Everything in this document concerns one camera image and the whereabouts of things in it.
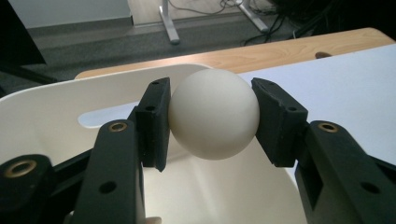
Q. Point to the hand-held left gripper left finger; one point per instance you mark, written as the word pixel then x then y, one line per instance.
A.
pixel 154 124

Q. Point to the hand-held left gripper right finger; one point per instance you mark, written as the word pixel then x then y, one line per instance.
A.
pixel 280 127

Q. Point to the cream white ball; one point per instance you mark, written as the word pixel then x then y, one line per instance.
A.
pixel 214 115

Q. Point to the white plastic bin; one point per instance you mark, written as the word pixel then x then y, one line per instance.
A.
pixel 46 124

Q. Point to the wooden table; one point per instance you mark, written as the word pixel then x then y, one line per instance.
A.
pixel 280 53

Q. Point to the white cabinet panel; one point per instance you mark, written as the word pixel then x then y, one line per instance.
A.
pixel 68 11

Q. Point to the black stand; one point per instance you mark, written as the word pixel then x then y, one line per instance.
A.
pixel 15 37

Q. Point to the white metal desk frame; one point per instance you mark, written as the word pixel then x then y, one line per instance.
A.
pixel 169 25

